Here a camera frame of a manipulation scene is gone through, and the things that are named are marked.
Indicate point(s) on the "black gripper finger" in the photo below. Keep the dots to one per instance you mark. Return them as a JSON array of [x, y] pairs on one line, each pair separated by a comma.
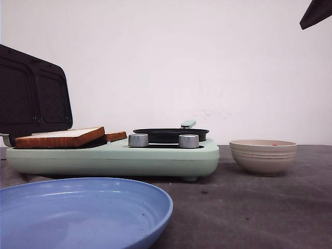
[[317, 11]]

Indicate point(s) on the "beige ribbed ceramic bowl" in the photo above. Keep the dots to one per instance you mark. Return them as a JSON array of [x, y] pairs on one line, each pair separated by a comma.
[[260, 157]]

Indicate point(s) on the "white bread slice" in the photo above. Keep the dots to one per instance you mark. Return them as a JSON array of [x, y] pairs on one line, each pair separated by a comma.
[[115, 136], [59, 139]]

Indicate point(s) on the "breakfast maker hinged lid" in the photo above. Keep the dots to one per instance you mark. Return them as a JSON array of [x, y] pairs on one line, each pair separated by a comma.
[[34, 96]]

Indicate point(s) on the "mint green breakfast maker base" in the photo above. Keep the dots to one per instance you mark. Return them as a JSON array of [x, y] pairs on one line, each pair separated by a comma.
[[103, 158]]

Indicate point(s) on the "right silver control knob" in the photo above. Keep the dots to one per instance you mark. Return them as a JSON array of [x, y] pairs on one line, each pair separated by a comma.
[[188, 141]]

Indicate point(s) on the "silver control knob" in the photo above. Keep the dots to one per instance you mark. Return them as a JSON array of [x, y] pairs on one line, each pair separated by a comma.
[[188, 141], [138, 140]]

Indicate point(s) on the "small black frying pan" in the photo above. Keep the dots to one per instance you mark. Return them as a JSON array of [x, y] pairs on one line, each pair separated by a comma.
[[170, 135]]

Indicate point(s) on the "left silver control knob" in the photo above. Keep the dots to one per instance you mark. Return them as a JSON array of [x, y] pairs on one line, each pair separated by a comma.
[[138, 140]]

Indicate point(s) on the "blue plastic plate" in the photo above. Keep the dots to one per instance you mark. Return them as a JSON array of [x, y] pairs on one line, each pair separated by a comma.
[[84, 213]]

